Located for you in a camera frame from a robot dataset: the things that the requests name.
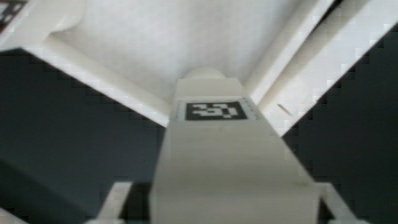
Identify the white front obstacle bar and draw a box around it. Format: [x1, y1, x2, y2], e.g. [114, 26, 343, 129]
[260, 0, 398, 135]

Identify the white desk top tray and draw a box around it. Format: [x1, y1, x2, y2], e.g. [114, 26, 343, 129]
[16, 0, 334, 124]

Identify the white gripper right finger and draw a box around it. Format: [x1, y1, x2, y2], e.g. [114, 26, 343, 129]
[317, 183, 370, 224]

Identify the white desk leg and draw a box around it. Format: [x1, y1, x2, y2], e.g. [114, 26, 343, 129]
[150, 68, 320, 224]
[0, 0, 87, 52]

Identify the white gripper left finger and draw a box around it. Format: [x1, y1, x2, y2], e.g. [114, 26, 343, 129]
[87, 182, 134, 224]

